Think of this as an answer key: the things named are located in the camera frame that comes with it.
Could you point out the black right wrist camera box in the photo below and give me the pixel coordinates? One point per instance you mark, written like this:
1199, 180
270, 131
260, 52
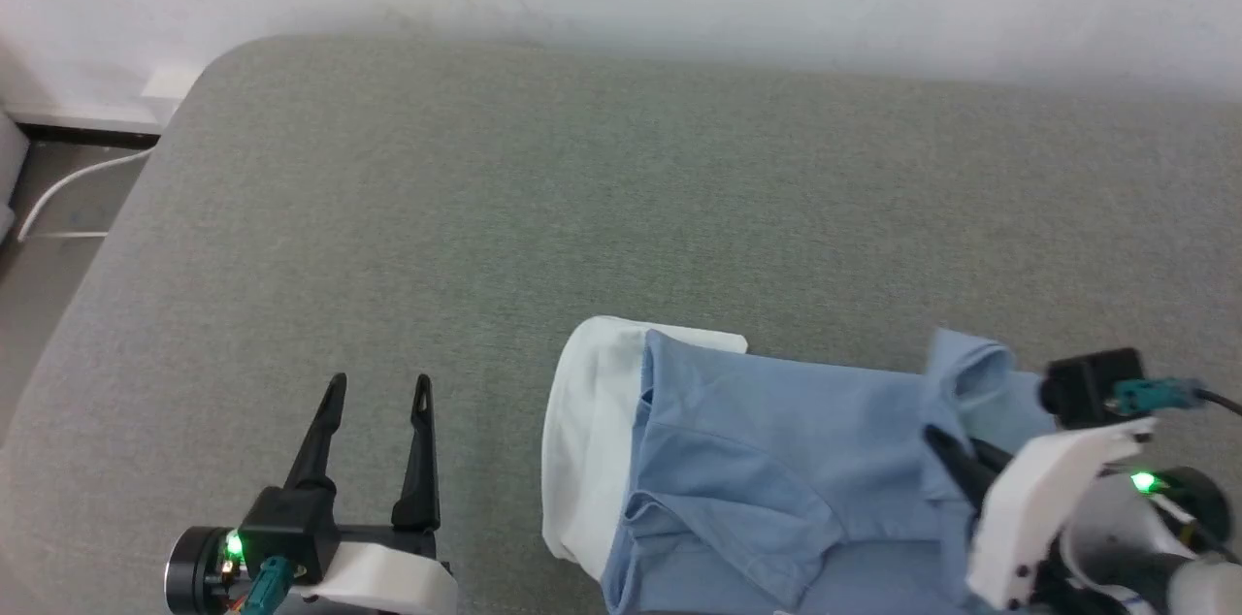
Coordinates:
1092, 387

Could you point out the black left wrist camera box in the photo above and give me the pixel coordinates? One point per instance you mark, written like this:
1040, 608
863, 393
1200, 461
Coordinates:
286, 528

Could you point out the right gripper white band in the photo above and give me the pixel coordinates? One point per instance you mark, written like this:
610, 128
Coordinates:
1038, 499

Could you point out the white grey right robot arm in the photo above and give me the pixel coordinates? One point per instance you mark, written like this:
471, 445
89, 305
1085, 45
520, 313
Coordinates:
1155, 547

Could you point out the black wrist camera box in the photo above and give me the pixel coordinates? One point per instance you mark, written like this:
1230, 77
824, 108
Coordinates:
286, 528
1092, 387

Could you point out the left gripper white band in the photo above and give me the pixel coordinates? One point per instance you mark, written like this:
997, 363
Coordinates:
388, 576

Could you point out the light blue white shirt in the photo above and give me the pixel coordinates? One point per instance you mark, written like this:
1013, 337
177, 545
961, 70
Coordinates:
757, 479

